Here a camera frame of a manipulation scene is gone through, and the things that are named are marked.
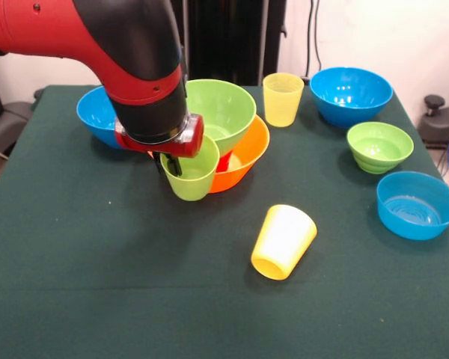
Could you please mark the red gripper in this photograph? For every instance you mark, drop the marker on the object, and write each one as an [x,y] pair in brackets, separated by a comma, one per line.
[189,144]

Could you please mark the green cup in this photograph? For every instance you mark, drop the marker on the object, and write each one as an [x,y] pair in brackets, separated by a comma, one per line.
[194,187]

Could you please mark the red cup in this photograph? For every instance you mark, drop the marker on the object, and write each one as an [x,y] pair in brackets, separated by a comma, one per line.
[223,162]

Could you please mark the large orange bowl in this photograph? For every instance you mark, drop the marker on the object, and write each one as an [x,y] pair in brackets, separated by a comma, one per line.
[247,157]

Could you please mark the large green bowl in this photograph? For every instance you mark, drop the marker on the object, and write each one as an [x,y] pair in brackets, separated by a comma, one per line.
[228,108]

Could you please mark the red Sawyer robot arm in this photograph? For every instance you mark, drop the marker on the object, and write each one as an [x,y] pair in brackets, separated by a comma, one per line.
[134,56]

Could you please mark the large blue bowl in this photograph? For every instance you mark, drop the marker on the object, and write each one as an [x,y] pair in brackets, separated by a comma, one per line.
[97,119]
[351,101]

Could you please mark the pale translucent yellow cup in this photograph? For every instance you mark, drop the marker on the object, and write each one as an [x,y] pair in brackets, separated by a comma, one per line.
[282,104]

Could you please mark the dark green table cloth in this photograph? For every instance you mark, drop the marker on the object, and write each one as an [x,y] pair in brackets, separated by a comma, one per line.
[209,318]

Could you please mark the black chair base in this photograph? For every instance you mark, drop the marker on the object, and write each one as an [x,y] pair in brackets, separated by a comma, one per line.
[7,123]

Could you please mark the small green bowl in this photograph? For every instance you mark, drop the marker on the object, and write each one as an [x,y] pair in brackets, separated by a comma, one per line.
[379,153]

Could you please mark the small blue bowl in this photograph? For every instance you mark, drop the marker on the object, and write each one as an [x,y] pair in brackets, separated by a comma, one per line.
[415,213]

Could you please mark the black knobbed equipment base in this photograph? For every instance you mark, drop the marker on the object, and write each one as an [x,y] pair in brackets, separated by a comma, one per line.
[441,123]

